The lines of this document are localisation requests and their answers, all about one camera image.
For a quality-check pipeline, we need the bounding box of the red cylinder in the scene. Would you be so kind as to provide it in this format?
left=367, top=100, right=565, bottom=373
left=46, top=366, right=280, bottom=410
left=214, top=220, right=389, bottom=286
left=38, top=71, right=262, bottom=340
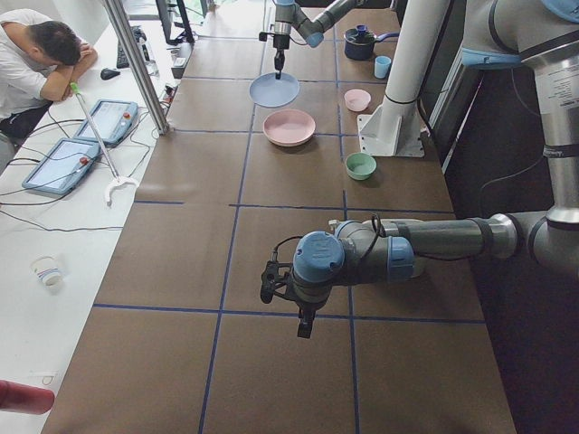
left=1, top=380, right=55, bottom=415

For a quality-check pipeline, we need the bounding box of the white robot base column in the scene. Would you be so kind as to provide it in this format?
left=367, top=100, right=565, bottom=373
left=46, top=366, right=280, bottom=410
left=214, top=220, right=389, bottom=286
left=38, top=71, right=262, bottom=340
left=357, top=0, right=451, bottom=157

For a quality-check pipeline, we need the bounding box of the green bowl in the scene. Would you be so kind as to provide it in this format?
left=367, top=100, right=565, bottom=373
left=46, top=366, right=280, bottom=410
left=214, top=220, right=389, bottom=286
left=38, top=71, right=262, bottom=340
left=345, top=152, right=377, bottom=181

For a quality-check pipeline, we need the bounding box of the black computer mouse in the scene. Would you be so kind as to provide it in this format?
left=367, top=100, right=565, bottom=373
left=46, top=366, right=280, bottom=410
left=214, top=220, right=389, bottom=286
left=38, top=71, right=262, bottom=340
left=100, top=68, right=120, bottom=80

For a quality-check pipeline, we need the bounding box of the light blue cup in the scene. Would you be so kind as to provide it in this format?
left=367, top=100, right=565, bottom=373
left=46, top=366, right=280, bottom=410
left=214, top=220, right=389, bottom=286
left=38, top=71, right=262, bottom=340
left=374, top=55, right=392, bottom=80

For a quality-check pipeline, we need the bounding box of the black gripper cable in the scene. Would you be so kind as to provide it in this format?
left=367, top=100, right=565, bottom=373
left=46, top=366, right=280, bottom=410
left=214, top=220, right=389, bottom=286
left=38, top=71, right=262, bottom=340
left=260, top=212, right=476, bottom=305

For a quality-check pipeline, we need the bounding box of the paper cup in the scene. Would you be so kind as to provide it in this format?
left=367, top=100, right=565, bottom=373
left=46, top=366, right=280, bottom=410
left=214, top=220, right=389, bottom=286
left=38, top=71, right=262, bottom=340
left=31, top=256, right=62, bottom=288

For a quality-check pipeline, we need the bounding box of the seated person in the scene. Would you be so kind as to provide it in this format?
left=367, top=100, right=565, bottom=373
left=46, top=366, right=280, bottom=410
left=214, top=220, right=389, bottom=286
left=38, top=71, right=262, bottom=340
left=1, top=9, right=98, bottom=141

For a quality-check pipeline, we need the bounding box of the dark blue pot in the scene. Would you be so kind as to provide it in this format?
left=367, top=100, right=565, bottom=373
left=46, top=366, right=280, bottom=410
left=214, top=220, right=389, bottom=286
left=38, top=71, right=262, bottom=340
left=344, top=24, right=400, bottom=61

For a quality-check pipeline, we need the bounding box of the pink bowl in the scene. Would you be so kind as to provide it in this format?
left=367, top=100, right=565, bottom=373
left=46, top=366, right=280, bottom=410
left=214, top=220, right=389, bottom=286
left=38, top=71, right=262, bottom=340
left=344, top=89, right=371, bottom=112

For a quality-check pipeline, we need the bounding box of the blue plate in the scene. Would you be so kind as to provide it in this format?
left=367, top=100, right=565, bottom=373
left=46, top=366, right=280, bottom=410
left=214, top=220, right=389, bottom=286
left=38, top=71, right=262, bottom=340
left=250, top=72, right=300, bottom=109

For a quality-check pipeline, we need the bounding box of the reacher grabber tool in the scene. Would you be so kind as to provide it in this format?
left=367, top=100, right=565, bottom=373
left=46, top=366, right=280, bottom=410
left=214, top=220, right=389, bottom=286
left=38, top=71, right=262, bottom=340
left=70, top=82, right=139, bottom=207

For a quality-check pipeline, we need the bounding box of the pink plate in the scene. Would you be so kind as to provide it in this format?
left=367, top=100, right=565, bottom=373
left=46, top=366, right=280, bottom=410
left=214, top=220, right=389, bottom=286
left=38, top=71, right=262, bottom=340
left=262, top=108, right=316, bottom=147

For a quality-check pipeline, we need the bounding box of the aluminium frame post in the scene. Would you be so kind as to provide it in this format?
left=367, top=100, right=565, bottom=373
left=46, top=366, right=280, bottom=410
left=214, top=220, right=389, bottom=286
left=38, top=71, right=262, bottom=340
left=103, top=0, right=169, bottom=136

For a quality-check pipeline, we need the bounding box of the teach pendant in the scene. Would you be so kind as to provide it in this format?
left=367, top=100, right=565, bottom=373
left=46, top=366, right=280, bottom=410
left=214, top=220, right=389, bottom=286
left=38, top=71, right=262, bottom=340
left=90, top=99, right=138, bottom=147
left=22, top=138, right=100, bottom=195

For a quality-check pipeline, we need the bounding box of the teach pendant far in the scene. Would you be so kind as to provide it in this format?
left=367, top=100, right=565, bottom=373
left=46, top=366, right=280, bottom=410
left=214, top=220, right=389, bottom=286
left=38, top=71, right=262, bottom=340
left=90, top=99, right=138, bottom=147

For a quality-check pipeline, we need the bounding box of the black keyboard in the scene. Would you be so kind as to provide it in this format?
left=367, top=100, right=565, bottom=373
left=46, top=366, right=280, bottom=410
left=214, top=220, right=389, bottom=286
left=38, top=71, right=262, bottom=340
left=116, top=42, right=129, bottom=69

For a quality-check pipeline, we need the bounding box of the teach pendant near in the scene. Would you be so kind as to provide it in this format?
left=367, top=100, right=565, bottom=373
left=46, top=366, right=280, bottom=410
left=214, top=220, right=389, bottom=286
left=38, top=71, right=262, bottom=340
left=22, top=138, right=100, bottom=195

